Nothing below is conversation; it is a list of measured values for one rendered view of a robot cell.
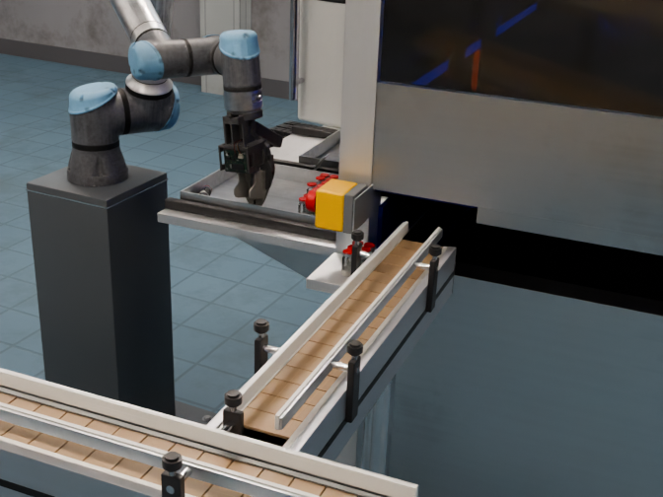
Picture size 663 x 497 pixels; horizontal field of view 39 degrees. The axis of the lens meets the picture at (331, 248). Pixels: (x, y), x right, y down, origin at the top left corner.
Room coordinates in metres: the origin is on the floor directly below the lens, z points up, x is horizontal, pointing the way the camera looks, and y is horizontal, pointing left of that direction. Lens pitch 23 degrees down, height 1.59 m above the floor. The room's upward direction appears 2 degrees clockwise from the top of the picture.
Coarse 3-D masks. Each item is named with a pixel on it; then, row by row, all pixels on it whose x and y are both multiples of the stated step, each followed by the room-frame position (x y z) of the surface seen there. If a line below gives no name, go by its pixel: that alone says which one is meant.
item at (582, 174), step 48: (384, 96) 1.61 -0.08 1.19; (432, 96) 1.57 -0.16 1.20; (480, 96) 1.54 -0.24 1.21; (384, 144) 1.60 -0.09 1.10; (432, 144) 1.57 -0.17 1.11; (480, 144) 1.54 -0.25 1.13; (528, 144) 1.51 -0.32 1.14; (576, 144) 1.48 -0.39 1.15; (624, 144) 1.46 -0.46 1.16; (432, 192) 1.57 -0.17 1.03; (480, 192) 1.54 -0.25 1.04; (528, 192) 1.51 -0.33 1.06; (576, 192) 1.48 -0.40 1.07; (624, 192) 1.45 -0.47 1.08; (576, 240) 1.47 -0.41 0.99; (624, 240) 1.45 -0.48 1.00
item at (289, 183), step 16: (208, 176) 1.94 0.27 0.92; (224, 176) 2.00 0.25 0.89; (288, 176) 2.02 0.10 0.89; (304, 176) 2.01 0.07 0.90; (192, 192) 1.87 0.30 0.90; (224, 192) 1.93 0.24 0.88; (272, 192) 1.94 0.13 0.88; (288, 192) 1.94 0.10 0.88; (304, 192) 1.95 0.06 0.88; (240, 208) 1.78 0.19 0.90; (256, 208) 1.77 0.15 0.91; (272, 208) 1.76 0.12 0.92; (288, 208) 1.85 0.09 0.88
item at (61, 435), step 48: (0, 384) 1.01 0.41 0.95; (48, 384) 0.99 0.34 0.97; (0, 432) 0.94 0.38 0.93; (48, 432) 0.91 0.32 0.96; (96, 432) 0.89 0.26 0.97; (144, 432) 0.95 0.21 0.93; (192, 432) 0.91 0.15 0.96; (240, 432) 0.93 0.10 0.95; (0, 480) 0.90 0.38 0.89; (48, 480) 0.88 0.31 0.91; (96, 480) 0.85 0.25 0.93; (144, 480) 0.86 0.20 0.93; (192, 480) 0.86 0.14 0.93; (240, 480) 0.81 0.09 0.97; (288, 480) 0.87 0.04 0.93; (336, 480) 0.84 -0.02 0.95; (384, 480) 0.82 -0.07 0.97
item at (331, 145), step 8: (336, 136) 2.32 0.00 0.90; (320, 144) 2.22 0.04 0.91; (328, 144) 2.26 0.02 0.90; (336, 144) 2.32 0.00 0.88; (304, 152) 2.13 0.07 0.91; (312, 152) 2.17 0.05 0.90; (320, 152) 2.22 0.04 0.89; (328, 152) 2.25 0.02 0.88; (336, 152) 2.25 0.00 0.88; (304, 160) 2.10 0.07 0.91; (312, 160) 2.09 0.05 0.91; (320, 160) 2.09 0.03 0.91; (328, 160) 2.08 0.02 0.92; (336, 160) 2.19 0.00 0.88; (336, 168) 2.07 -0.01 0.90
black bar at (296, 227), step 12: (168, 204) 1.82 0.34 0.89; (180, 204) 1.81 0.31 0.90; (192, 204) 1.80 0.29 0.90; (204, 204) 1.80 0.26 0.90; (216, 216) 1.78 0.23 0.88; (228, 216) 1.77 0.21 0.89; (240, 216) 1.76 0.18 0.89; (252, 216) 1.75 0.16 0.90; (264, 216) 1.75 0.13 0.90; (276, 228) 1.73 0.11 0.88; (288, 228) 1.72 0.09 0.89; (300, 228) 1.71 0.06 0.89; (312, 228) 1.70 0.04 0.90
